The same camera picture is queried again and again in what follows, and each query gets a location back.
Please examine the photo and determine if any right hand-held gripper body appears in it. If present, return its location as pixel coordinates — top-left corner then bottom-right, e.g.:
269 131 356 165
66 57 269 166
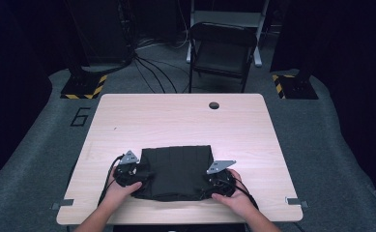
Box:
206 159 238 198

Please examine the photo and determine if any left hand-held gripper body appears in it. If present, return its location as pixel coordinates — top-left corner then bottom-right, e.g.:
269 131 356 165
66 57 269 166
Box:
112 149 140 189

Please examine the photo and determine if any black pleated skirt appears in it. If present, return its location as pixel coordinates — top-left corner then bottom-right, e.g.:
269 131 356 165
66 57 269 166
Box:
131 144 217 203

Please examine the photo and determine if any person's left hand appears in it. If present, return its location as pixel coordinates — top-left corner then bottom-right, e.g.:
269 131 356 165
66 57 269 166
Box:
106 167 143 205

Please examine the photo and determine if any person's right hand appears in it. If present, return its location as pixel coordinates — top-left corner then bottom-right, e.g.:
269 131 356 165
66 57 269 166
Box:
211 168 257 217

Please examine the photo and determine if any black stand base striped tape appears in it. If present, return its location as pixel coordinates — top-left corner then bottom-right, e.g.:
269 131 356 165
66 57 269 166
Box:
60 66 108 101
272 72 319 101

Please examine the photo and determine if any black folding chair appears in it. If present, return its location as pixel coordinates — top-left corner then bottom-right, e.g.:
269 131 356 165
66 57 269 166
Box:
187 21 259 95

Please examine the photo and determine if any black equipment rack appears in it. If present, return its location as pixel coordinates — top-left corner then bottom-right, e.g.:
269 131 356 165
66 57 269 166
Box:
63 0 135 67

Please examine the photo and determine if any dark curtain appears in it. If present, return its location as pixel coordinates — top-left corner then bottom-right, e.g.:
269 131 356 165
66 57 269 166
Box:
0 0 90 198
268 0 376 223

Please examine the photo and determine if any left hand-held gripper black cable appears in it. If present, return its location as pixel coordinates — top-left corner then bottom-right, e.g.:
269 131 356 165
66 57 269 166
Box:
98 154 126 207

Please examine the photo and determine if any hand-held gripper black cable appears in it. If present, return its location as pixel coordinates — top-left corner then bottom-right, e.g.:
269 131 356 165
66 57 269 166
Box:
221 176 261 211
98 154 126 207

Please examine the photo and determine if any right hand-held gripper black cable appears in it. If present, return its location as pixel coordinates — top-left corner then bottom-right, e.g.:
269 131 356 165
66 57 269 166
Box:
221 176 261 211

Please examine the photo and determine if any grey table edge bracket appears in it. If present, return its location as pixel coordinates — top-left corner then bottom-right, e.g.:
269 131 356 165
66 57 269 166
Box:
285 196 309 209
50 198 75 211

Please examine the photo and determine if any bundle of black floor cables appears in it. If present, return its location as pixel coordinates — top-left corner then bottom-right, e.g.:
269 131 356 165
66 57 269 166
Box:
131 52 191 95

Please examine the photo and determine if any white floor cable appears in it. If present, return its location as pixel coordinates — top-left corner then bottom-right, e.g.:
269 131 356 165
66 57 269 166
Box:
136 0 190 51

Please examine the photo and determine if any white metal desk frame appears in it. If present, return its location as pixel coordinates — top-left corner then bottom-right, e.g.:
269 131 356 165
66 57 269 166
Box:
186 0 271 68

